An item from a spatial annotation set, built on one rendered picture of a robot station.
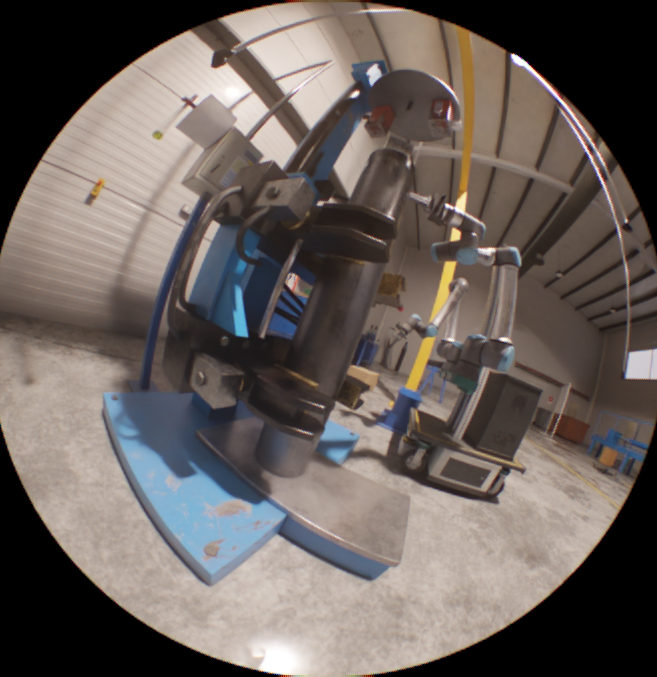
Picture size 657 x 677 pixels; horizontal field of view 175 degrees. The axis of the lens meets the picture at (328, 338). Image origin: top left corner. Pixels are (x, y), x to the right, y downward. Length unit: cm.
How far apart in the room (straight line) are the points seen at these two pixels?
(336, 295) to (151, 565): 95
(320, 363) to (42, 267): 229
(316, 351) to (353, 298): 19
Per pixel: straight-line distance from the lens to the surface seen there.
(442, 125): 129
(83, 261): 228
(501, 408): 153
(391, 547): 78
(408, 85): 156
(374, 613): 82
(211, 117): 135
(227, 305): 54
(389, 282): 89
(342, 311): 63
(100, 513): 83
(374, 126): 142
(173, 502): 70
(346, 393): 86
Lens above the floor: 69
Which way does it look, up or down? 2 degrees down
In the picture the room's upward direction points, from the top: 21 degrees clockwise
